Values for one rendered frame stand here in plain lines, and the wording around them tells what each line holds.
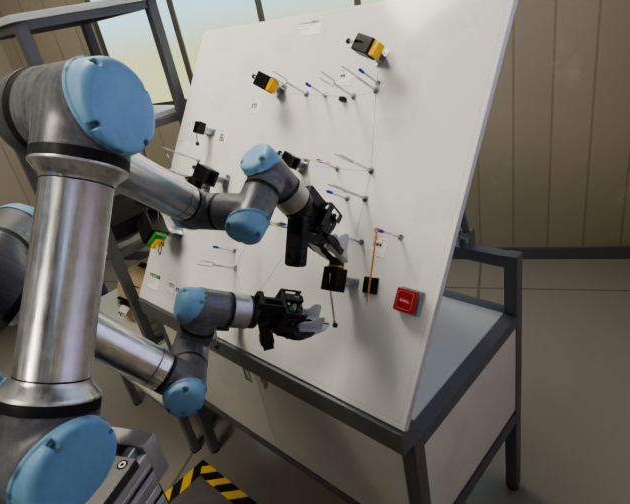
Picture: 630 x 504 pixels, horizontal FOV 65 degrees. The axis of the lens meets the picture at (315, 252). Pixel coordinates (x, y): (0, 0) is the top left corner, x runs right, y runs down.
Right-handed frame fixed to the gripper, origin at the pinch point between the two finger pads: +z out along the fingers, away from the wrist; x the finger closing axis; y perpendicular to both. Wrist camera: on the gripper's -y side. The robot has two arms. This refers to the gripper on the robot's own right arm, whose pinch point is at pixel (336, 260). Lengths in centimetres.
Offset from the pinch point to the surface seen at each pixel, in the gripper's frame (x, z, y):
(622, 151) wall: -17, 155, 174
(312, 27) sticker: 29, -22, 65
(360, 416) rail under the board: -9.0, 20.9, -29.1
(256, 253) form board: 36.3, 6.6, 2.7
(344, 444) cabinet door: 5, 41, -35
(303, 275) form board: 16.2, 8.3, -1.2
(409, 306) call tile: -19.3, 6.5, -5.6
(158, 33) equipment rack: 91, -37, 63
